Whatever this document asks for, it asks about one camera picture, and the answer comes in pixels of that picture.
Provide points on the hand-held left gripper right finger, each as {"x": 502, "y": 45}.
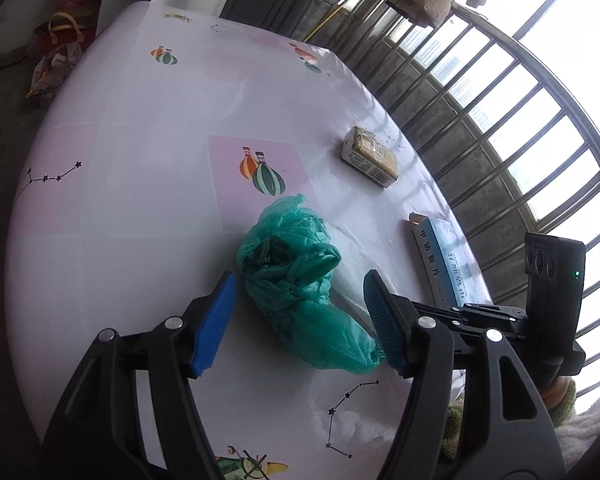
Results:
{"x": 385, "y": 325}

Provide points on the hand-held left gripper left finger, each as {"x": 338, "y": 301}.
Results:
{"x": 215, "y": 325}

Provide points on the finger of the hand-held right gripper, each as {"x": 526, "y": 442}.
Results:
{"x": 480, "y": 316}

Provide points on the green plastic bag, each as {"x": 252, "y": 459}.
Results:
{"x": 300, "y": 300}

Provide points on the person's right forearm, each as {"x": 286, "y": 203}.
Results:
{"x": 565, "y": 405}

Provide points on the light blue medicine box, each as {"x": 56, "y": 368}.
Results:
{"x": 445, "y": 260}

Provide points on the white fluffy cloth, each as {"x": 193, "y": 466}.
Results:
{"x": 590, "y": 430}

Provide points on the small yellow carton box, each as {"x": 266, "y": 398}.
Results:
{"x": 370, "y": 152}

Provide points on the metal window railing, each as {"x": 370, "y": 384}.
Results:
{"x": 480, "y": 125}

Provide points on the orange printed plastic bag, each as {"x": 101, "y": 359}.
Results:
{"x": 50, "y": 75}

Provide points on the red cloth bag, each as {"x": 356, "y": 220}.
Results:
{"x": 70, "y": 15}

